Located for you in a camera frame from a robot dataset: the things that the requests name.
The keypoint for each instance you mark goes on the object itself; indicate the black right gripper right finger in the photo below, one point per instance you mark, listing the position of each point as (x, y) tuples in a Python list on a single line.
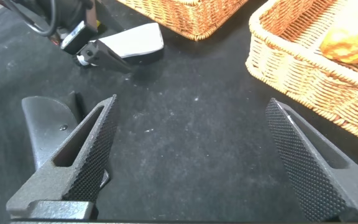
[(315, 171)]

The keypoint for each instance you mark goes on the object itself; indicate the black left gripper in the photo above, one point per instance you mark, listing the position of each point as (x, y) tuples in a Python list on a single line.
[(78, 37)]

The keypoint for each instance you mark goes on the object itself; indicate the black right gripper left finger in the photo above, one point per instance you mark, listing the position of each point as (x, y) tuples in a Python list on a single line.
[(89, 168)]

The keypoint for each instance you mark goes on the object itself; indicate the brown cream puff bread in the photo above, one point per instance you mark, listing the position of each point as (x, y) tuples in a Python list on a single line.
[(350, 37)]

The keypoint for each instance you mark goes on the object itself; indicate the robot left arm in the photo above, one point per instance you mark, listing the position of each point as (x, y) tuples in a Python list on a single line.
[(70, 12)]

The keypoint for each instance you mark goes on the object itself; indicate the black leather pouch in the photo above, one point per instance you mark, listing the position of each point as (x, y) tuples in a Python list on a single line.
[(48, 130)]

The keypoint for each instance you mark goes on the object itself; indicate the black table cloth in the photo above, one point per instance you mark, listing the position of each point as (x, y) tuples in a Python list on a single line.
[(182, 140)]

